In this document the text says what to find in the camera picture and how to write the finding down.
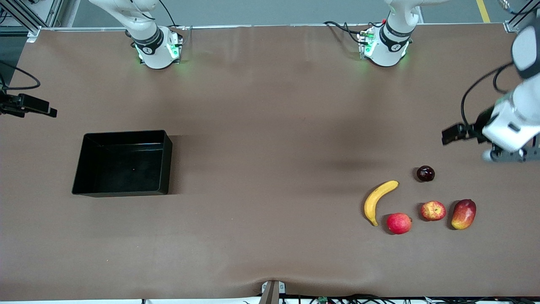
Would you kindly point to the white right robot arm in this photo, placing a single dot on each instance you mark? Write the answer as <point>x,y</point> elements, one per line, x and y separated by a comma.
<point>156,50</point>

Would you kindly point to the yellow banana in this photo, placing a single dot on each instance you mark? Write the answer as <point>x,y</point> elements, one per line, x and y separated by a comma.
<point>371,204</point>

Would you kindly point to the brown table mat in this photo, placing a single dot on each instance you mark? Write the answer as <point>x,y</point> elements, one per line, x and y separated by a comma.
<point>270,105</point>

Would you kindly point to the dark red plum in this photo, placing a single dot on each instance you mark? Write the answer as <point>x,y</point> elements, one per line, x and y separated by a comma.
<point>425,173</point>

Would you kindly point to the red yellow mango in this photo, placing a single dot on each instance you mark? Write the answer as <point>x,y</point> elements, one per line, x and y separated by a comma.
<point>463,214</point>

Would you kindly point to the grey metal bracket post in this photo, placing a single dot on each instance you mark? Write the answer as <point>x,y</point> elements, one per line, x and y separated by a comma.
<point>272,293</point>

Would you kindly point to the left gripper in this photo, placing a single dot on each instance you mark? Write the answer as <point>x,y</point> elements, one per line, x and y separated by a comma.
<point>479,126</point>

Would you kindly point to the silver table edge rail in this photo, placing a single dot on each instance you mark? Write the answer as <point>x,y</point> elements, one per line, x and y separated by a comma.
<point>274,25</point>

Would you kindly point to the red pomegranate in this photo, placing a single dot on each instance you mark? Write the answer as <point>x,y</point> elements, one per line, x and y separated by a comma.
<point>398,223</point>

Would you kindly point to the black plastic box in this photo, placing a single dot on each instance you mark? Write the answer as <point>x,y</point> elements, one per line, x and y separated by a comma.
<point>122,169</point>

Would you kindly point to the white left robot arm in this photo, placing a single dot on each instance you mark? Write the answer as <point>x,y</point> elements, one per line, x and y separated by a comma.
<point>386,50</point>

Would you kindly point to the red yellow apple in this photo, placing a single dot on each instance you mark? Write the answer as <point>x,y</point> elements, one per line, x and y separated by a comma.
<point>433,210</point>

